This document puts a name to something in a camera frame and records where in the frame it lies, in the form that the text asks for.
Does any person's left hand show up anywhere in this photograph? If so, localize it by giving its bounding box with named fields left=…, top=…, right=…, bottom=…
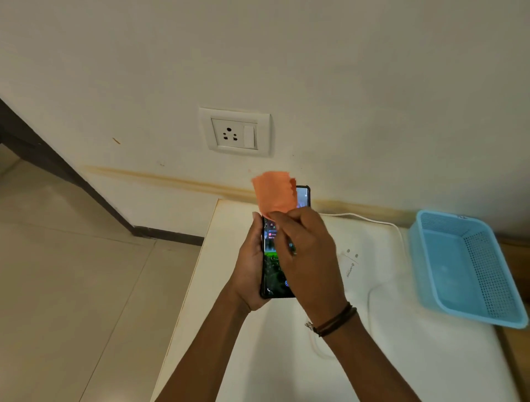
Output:
left=227, top=211, right=271, bottom=312

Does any person's right hand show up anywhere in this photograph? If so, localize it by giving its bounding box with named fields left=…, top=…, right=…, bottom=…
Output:
left=268, top=206, right=348, bottom=321

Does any black smartphone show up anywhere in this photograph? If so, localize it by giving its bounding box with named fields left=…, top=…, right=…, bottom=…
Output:
left=260, top=186, right=311, bottom=299

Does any orange cleaning cloth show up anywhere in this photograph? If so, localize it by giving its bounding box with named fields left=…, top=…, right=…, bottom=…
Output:
left=251, top=171, right=297, bottom=221

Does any person's left forearm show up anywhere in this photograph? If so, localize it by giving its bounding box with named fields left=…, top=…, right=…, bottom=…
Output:
left=156, top=285, right=251, bottom=402

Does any person's right forearm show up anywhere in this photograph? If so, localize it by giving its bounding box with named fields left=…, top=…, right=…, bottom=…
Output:
left=320, top=315, right=421, bottom=402

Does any light blue plastic basket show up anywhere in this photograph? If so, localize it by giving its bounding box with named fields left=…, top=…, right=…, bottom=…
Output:
left=409, top=210, right=529, bottom=329

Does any white cable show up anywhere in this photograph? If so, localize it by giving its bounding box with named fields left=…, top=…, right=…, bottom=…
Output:
left=307, top=212, right=411, bottom=359

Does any brown wrist bracelet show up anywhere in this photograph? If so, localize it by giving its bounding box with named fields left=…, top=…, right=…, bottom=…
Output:
left=305, top=303, right=358, bottom=338

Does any white wall socket plate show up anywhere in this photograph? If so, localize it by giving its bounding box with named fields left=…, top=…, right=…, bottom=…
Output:
left=198, top=108, right=272, bottom=157

